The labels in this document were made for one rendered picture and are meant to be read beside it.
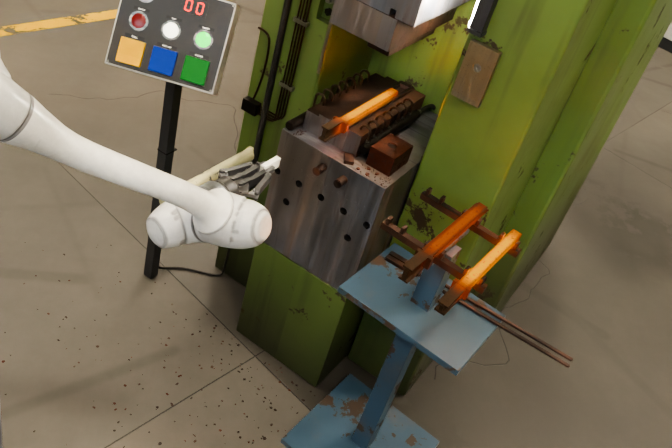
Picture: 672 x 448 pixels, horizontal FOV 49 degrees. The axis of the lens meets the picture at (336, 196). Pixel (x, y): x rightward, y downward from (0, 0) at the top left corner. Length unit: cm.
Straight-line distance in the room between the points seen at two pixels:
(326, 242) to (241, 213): 83
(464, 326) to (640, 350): 156
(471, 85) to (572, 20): 32
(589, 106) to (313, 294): 108
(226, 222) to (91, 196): 185
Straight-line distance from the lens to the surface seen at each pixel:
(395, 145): 220
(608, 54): 243
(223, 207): 152
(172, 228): 162
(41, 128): 141
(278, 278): 253
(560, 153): 257
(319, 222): 230
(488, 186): 219
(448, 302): 173
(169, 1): 230
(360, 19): 205
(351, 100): 233
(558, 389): 314
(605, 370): 335
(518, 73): 204
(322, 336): 255
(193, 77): 225
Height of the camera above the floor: 208
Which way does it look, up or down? 36 degrees down
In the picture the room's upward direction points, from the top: 17 degrees clockwise
